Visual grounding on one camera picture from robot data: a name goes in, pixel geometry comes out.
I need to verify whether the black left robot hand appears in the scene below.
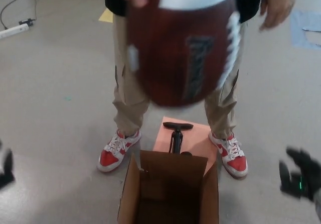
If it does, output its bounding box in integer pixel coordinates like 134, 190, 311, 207
0, 140, 16, 190

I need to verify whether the person's left hand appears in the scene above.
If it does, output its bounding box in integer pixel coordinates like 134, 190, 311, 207
259, 0, 296, 31

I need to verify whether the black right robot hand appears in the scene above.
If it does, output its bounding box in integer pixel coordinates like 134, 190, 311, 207
279, 147, 321, 202

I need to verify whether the brown Franklin football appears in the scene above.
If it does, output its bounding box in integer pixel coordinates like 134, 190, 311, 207
125, 0, 243, 107

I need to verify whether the person's left red white sneaker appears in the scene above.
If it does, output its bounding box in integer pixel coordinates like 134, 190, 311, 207
208, 131, 249, 178

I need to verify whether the person's red white sneaker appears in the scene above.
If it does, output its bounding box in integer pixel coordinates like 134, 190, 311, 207
97, 129, 142, 172
208, 131, 249, 178

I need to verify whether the person's right red white sneaker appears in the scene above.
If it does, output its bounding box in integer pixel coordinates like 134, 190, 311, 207
97, 129, 142, 172

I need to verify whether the blue floor tape patch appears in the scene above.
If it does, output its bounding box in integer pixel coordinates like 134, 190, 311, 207
290, 10, 321, 48

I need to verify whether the yellow sticky note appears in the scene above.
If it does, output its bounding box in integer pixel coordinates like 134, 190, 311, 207
98, 8, 115, 23

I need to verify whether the open brown cardboard box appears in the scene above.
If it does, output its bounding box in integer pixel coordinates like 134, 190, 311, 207
117, 150, 220, 224

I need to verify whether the orange paper sheet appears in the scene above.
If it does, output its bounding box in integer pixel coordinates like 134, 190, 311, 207
152, 116, 218, 177

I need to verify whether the white power strip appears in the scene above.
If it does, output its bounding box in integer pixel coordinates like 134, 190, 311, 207
0, 24, 30, 39

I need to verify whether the black hand air pump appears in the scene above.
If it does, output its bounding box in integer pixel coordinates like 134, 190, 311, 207
163, 122, 195, 157

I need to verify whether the black floor cable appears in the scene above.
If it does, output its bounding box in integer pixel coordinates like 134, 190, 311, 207
0, 0, 38, 31

